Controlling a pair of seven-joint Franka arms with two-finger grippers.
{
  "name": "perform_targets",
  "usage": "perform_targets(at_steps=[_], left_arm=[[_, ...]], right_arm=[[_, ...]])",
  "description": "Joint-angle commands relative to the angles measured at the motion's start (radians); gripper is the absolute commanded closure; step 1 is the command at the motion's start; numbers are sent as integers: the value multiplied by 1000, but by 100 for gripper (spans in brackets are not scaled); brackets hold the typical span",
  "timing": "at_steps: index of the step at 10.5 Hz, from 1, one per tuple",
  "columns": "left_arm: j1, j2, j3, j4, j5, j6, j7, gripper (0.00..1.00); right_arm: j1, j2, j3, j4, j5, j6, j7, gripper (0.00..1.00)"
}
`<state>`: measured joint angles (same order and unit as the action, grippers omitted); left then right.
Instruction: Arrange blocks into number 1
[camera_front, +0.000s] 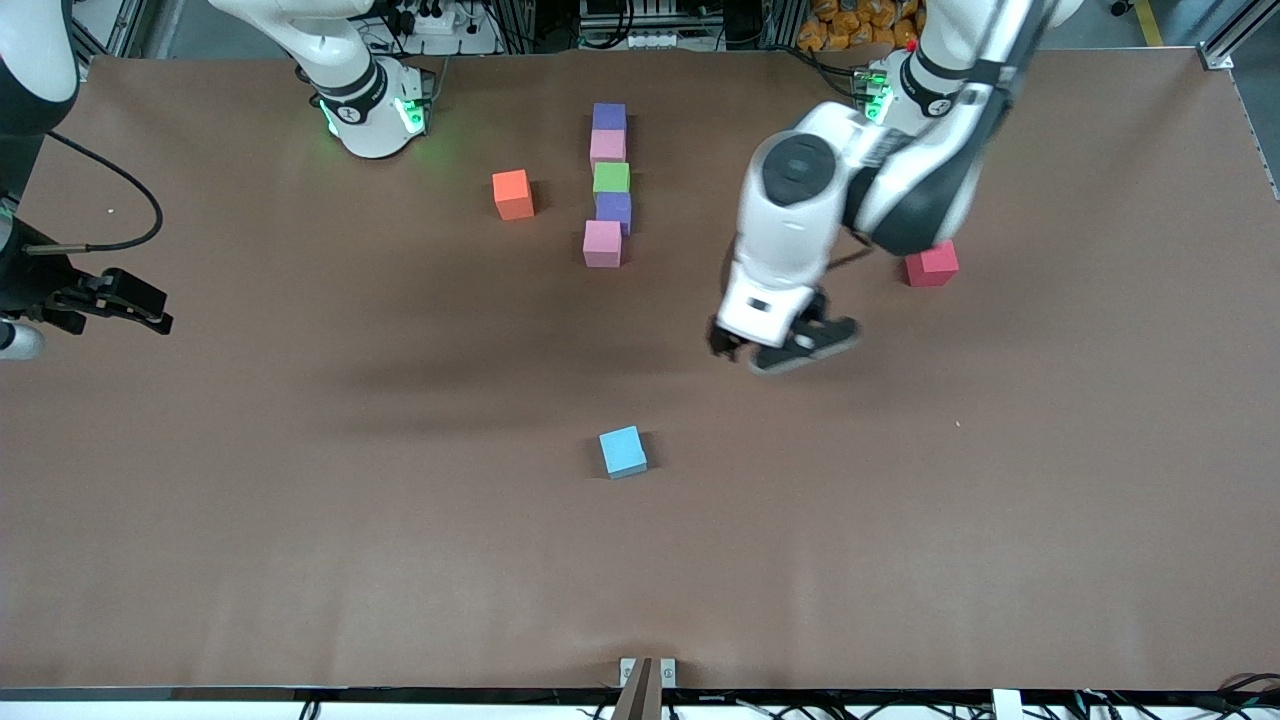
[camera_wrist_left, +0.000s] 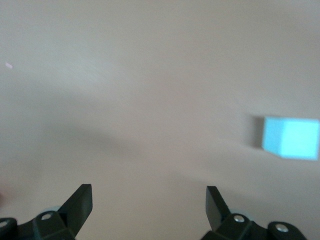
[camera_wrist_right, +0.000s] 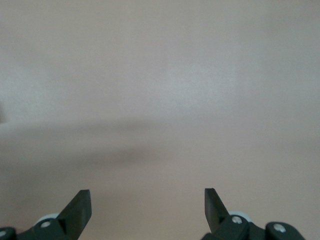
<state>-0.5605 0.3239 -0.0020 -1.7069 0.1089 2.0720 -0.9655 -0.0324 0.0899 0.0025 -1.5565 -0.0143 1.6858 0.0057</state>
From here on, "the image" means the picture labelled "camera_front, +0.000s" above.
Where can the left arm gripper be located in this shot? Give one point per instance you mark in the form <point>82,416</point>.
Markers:
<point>720,341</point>

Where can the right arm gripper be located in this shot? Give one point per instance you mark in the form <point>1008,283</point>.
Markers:
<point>32,283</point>

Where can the pink foam cube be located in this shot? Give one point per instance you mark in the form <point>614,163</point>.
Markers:
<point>602,242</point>
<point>607,147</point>

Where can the blue-violet foam cube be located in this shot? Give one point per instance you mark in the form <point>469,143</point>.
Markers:
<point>609,117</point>
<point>613,208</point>

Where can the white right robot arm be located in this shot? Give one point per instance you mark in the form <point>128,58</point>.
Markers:
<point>360,90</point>

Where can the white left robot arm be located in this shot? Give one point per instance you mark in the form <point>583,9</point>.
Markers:
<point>800,200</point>

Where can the light blue foam cube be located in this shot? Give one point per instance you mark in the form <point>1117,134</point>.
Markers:
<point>622,450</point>

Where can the red foam cube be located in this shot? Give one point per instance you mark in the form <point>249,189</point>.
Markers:
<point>935,265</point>

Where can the green foam cube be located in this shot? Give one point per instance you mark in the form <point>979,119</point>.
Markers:
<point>611,177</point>

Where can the green lit controller board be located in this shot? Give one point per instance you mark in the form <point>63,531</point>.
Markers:
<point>875,90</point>

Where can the brown table cover sheet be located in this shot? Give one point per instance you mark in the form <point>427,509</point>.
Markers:
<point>300,500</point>

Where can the orange foam cube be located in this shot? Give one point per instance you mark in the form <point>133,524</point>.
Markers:
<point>512,190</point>

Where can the white power strip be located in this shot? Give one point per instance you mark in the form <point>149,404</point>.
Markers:
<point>650,40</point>
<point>430,20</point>

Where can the orange bags pile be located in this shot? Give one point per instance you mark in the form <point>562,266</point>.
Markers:
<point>850,20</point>

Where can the aluminium frame profile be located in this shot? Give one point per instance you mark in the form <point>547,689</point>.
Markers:
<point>1225,45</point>
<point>130,25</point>

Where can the small metal bracket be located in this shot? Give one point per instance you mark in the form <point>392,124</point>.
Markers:
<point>668,672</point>

